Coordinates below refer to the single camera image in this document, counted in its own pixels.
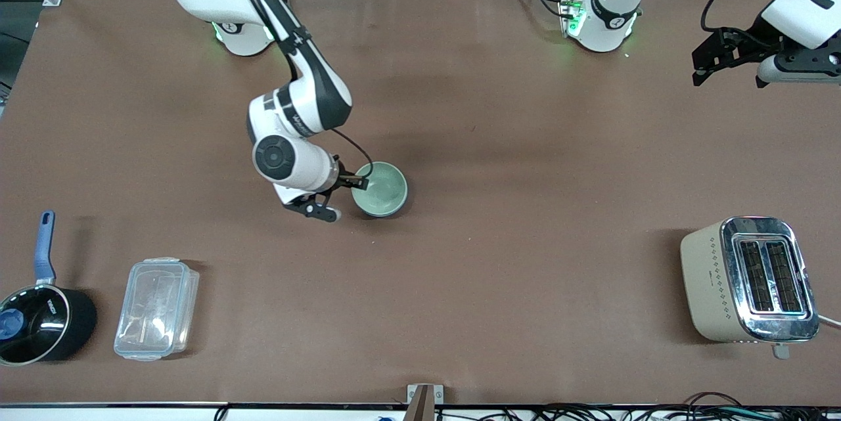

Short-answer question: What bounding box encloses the glass lid blue knob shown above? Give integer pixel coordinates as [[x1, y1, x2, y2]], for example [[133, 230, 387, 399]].
[[0, 285, 70, 366]]

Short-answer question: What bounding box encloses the clear plastic food container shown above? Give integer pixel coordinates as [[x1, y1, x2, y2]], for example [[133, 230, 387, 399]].
[[114, 257, 200, 362]]

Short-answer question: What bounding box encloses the brown table cover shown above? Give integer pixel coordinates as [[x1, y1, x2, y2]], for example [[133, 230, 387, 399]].
[[0, 0, 841, 405]]

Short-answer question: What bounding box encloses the beige chrome toaster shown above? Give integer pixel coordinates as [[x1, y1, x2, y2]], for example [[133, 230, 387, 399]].
[[680, 216, 821, 361]]

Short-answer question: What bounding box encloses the black cable tangle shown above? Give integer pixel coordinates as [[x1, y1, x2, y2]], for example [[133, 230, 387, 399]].
[[434, 392, 841, 421]]

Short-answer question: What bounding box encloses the metal table edge bracket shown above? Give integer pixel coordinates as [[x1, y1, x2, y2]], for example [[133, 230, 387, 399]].
[[407, 384, 444, 421]]

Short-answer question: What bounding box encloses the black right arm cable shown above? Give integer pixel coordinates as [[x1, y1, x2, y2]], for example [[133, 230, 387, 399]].
[[223, 0, 375, 179]]

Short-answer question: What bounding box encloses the green ceramic bowl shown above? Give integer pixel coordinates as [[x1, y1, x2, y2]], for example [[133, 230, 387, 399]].
[[351, 162, 407, 215]]

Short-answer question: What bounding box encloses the black saucepan blue handle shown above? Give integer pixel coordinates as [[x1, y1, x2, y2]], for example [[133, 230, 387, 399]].
[[0, 211, 98, 366]]

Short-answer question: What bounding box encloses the metal base connector plate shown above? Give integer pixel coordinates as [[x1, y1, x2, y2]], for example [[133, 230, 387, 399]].
[[558, 0, 587, 39]]

